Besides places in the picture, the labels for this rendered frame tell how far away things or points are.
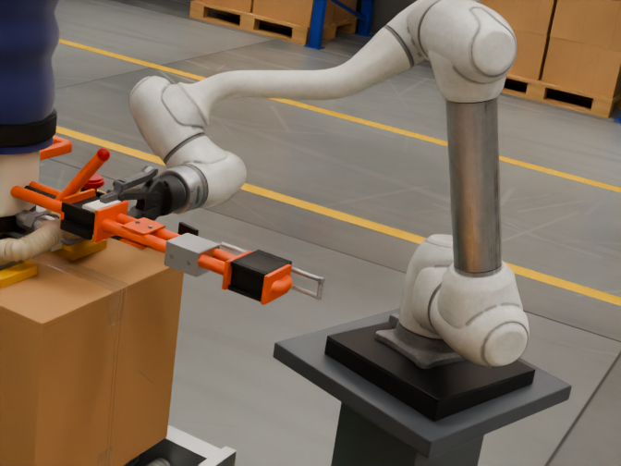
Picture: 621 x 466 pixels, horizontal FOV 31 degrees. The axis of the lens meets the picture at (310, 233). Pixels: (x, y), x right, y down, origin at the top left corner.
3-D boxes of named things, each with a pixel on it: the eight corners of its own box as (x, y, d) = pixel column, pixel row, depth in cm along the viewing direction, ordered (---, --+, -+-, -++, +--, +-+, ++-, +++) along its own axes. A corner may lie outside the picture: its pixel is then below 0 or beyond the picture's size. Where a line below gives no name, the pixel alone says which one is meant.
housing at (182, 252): (162, 265, 190) (164, 240, 189) (186, 255, 196) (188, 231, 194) (195, 278, 187) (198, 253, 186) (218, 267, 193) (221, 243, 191)
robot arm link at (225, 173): (188, 223, 223) (151, 170, 225) (234, 205, 236) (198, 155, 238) (221, 191, 217) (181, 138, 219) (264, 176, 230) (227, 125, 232)
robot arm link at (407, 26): (373, 15, 232) (401, 27, 220) (444, -34, 234) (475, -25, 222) (401, 67, 238) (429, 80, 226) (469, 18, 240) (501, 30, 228)
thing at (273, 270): (221, 288, 184) (225, 261, 182) (246, 276, 190) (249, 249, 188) (263, 305, 180) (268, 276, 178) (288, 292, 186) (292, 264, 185)
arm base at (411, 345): (419, 321, 279) (422, 300, 277) (480, 359, 262) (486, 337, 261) (361, 329, 268) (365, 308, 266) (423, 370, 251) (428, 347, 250)
